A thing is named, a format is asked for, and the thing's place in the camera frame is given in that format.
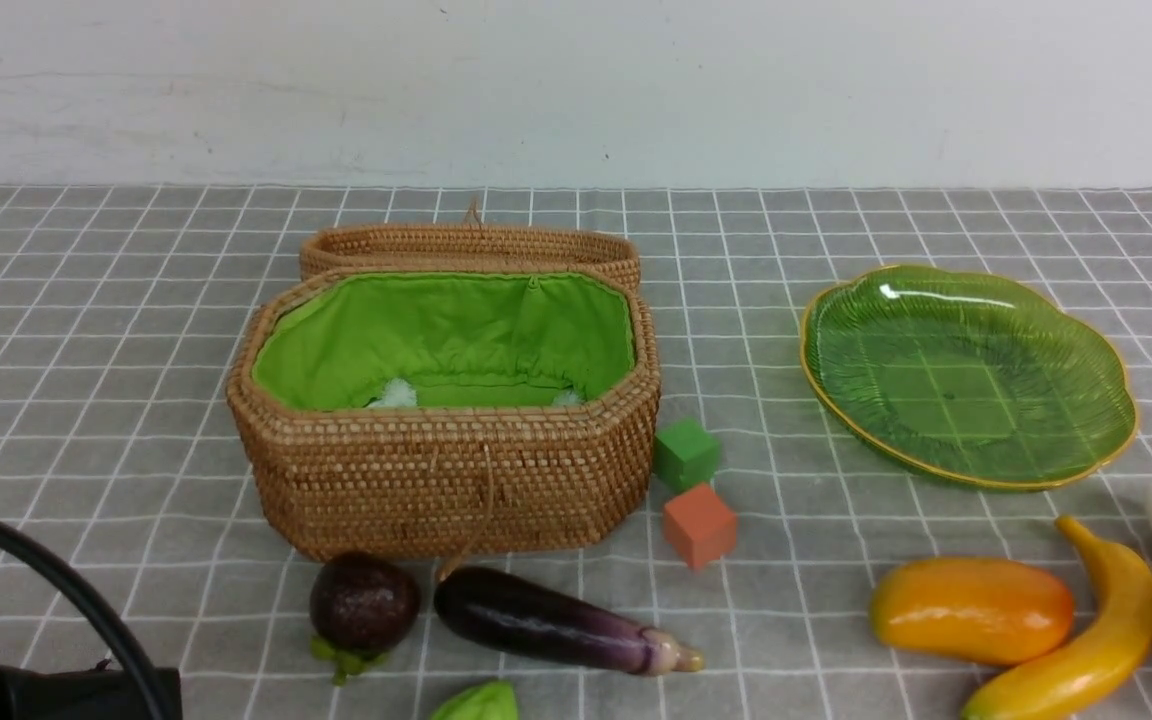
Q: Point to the orange yellow mango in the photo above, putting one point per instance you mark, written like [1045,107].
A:
[986,610]

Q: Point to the woven wicker basket lid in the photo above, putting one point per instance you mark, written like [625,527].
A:
[470,241]

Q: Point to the green pepper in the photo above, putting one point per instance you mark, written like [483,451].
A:
[486,701]

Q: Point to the yellow banana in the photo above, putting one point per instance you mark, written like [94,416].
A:
[1102,657]

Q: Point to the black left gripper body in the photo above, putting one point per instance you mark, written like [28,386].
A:
[96,693]

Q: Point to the green foam cube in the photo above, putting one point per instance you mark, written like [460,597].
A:
[686,455]

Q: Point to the dark purple mangosteen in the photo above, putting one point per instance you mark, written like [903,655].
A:
[360,608]

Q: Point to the purple eggplant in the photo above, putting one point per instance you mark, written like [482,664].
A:
[510,614]

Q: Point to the woven wicker basket green lining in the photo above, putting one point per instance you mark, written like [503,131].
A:
[421,412]

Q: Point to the orange foam cube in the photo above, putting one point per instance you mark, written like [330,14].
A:
[700,526]

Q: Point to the grey grid tablecloth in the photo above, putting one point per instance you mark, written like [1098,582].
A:
[121,308]

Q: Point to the green glass leaf plate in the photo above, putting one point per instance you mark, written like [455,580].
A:
[968,377]

